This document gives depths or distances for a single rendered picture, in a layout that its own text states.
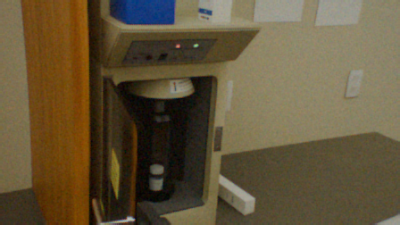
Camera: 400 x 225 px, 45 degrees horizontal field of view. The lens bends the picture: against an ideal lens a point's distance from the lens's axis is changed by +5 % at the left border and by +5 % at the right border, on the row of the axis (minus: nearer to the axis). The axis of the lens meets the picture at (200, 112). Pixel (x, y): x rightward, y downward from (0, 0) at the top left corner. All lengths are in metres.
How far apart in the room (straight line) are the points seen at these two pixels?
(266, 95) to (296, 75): 0.15
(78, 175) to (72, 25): 0.30
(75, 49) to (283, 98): 1.12
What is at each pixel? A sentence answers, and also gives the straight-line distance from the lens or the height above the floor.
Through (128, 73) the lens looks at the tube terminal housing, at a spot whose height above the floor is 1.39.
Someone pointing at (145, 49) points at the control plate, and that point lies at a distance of 0.96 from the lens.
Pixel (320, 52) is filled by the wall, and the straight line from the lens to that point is 1.93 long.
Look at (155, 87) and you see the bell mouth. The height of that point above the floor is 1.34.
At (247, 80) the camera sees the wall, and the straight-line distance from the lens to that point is 1.74.
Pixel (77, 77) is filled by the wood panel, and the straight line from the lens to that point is 0.92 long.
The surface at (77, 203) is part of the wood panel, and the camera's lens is 1.02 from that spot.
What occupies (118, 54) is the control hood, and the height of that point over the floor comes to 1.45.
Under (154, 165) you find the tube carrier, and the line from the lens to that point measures 1.22.
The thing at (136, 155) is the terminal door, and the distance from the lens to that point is 0.75.
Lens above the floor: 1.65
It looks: 19 degrees down
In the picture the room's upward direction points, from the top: 4 degrees clockwise
